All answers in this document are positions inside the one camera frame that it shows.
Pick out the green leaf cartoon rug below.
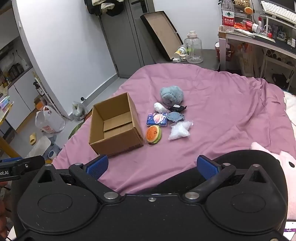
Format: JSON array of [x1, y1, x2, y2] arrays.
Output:
[[69, 120, 84, 140]]

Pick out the white pillow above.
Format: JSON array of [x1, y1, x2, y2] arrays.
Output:
[[283, 91, 296, 127]]

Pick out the grey-blue plush toy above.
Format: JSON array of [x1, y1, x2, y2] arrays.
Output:
[[160, 86, 184, 107]]

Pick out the grey bedside table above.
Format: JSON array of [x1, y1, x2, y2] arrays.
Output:
[[157, 49, 220, 71]]

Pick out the grey plastic bag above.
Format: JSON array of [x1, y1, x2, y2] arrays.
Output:
[[72, 101, 88, 121]]

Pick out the white plastic shopping bag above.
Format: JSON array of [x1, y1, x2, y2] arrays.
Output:
[[35, 106, 66, 133]]

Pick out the white floor cushion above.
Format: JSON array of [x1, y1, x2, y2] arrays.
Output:
[[25, 136, 51, 159]]

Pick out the brown cardboard box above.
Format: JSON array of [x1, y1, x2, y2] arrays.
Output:
[[89, 92, 144, 158]]

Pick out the white cabinet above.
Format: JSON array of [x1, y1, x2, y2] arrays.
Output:
[[0, 35, 36, 130]]

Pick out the upright red label water bottle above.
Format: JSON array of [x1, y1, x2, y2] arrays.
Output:
[[221, 0, 235, 33]]

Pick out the clear plastic stuffed bag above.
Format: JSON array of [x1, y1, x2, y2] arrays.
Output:
[[168, 120, 193, 141]]

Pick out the small white plush toy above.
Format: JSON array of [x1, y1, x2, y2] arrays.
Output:
[[154, 102, 168, 113]]

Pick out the pink plush toy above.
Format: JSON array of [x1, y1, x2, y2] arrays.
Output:
[[251, 142, 296, 220]]

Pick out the orange cardboard box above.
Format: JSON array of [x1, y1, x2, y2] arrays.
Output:
[[35, 96, 48, 112]]

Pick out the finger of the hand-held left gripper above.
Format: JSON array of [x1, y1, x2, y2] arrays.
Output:
[[0, 155, 45, 178]]

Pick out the orange burger squishy toy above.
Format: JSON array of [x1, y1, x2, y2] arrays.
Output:
[[146, 125, 162, 144]]

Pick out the lying red label bottle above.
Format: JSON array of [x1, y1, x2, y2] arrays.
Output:
[[242, 20, 272, 35]]

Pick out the flat cardboard tray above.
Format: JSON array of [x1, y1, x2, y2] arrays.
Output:
[[140, 11, 184, 62]]

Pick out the grey door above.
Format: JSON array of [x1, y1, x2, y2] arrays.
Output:
[[99, 0, 155, 79]]

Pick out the white desk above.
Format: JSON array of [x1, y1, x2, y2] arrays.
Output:
[[218, 25, 296, 79]]

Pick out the white keyboard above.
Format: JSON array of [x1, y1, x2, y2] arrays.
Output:
[[261, 1, 296, 22]]

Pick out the large clear water jug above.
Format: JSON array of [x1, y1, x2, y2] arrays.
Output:
[[184, 31, 203, 64]]

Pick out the row of dark jars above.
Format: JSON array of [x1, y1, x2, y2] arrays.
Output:
[[0, 59, 31, 87]]

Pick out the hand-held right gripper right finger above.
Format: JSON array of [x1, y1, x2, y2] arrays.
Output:
[[183, 155, 266, 203]]

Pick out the blue-grey plush toy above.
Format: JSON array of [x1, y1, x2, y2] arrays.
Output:
[[166, 112, 185, 122]]

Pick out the blue tissue packet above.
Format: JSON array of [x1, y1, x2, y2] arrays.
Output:
[[146, 113, 169, 128]]

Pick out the dark hanging bag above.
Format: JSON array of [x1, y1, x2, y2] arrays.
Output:
[[84, 0, 124, 16]]

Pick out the pink bed sheet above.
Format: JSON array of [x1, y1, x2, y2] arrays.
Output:
[[53, 64, 291, 195]]

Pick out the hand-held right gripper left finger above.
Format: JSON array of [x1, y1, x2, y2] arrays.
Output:
[[32, 155, 122, 203]]

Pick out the person's black trouser leg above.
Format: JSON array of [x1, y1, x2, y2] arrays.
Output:
[[148, 149, 288, 197]]

